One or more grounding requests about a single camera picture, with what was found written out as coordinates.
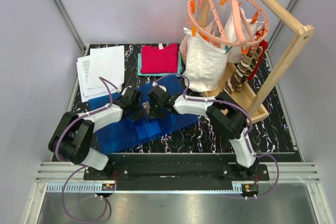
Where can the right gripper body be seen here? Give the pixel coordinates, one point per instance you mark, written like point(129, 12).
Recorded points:
point(155, 107)

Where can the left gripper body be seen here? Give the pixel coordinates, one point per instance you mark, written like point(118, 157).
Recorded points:
point(136, 107)

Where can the blue plastic folder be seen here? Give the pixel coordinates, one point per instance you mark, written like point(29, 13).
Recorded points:
point(127, 133)

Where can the white paper sheets stack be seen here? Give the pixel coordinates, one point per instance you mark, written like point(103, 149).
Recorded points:
point(100, 72)

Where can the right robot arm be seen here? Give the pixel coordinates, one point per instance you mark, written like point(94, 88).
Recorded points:
point(226, 117)

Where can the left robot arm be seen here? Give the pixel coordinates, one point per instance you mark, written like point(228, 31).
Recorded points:
point(72, 137)

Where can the teal folded shirt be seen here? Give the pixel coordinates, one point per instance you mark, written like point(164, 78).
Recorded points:
point(139, 67)

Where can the red folded shirt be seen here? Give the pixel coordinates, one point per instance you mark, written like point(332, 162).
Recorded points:
point(155, 60)

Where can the white hanging towel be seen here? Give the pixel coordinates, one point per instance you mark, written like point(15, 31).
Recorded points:
point(205, 63)

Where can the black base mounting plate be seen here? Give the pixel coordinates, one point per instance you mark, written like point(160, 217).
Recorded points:
point(173, 173)

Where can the brown striped socks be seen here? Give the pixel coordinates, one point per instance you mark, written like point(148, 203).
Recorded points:
point(241, 73)

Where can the pink round clip hanger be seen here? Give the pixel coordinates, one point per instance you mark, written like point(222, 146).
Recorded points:
point(238, 23)

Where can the red hanging cloth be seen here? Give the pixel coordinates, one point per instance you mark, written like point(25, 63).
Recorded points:
point(259, 54)

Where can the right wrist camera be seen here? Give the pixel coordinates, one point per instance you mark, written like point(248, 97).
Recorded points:
point(154, 84)

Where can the wooden drying rack frame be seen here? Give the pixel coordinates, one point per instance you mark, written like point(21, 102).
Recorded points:
point(286, 43)

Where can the aluminium rail frame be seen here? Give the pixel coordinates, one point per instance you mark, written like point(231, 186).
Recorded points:
point(66, 177)

